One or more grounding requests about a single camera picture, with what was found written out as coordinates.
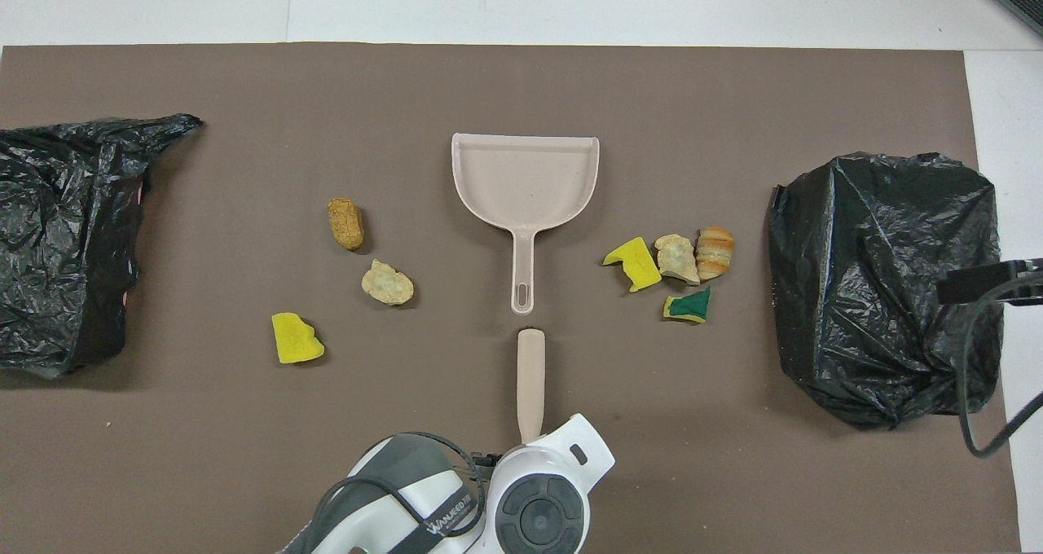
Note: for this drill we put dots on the beige plastic dustpan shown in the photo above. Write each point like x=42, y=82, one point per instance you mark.
x=525, y=183

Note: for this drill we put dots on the notched yellow sponge piece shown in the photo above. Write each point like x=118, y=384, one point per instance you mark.
x=635, y=261

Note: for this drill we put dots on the green and yellow sponge piece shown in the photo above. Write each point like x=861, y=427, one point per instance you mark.
x=691, y=305

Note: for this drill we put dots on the pale toy dumpling piece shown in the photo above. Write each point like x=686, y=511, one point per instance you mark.
x=676, y=259

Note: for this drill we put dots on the brown paper table mat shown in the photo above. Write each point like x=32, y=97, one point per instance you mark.
x=244, y=456

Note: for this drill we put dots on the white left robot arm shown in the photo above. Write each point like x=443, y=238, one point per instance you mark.
x=538, y=472

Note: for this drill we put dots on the brown toy bread roll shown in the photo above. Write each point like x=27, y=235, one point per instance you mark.
x=345, y=224

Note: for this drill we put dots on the black bag covered bin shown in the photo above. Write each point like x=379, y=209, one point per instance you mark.
x=880, y=277

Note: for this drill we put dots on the plain yellow sponge piece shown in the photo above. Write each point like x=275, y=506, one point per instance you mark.
x=295, y=340

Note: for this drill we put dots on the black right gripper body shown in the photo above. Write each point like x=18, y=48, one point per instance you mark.
x=1025, y=279

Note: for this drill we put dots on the black bag lined open bin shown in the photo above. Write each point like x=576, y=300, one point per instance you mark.
x=49, y=212

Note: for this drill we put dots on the striped toy croissant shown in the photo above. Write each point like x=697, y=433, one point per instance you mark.
x=715, y=252

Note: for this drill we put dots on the beige hand brush black bristles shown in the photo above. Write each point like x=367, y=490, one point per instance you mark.
x=530, y=375

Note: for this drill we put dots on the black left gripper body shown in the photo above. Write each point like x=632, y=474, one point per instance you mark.
x=486, y=460

